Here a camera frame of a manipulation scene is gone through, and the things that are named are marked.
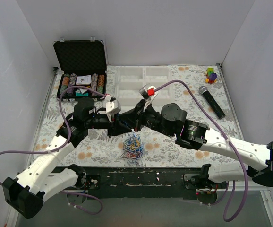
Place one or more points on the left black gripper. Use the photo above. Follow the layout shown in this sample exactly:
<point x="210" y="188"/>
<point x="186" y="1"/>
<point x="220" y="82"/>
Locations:
<point x="113" y="125"/>

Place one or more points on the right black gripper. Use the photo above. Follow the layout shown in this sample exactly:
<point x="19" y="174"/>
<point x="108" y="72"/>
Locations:
<point x="139" y="117"/>

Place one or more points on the white compartment tray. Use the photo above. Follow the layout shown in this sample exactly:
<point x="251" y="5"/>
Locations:
<point x="130" y="79"/>

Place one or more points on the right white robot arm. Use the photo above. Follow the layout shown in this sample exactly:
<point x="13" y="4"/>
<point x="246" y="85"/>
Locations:
<point x="251" y="161"/>

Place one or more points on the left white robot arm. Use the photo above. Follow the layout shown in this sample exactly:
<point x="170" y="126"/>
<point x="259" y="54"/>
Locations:
<point x="28" y="191"/>

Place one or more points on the green poker chip stack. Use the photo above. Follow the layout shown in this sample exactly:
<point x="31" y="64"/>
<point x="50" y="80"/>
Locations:
<point x="100" y="89"/>

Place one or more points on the teal card box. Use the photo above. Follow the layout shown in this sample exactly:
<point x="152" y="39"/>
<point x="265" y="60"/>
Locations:
<point x="79" y="94"/>

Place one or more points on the white playing card deck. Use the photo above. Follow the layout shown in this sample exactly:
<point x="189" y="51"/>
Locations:
<point x="84" y="80"/>

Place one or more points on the purple poker chip stack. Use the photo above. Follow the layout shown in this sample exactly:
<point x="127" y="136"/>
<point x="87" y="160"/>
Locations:
<point x="72" y="79"/>

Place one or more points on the orange poker chip stack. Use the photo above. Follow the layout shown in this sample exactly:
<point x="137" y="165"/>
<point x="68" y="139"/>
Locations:
<point x="65" y="82"/>

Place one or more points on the black handheld microphone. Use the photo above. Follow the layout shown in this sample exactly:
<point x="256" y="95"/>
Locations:
<point x="203" y="90"/>

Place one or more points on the black poker chip case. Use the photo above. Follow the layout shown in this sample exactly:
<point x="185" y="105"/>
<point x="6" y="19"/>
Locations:
<point x="82" y="57"/>

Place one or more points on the colourful toy block stack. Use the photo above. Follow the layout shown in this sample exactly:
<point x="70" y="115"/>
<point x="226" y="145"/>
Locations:
<point x="211" y="76"/>

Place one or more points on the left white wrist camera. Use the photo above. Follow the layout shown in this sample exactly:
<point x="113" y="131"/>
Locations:
<point x="113" y="106"/>

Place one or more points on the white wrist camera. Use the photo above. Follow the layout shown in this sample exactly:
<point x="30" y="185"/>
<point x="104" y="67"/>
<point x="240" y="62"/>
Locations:
<point x="148" y="93"/>
<point x="113" y="106"/>

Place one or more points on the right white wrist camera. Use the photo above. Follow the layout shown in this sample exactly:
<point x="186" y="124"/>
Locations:
<point x="148" y="93"/>

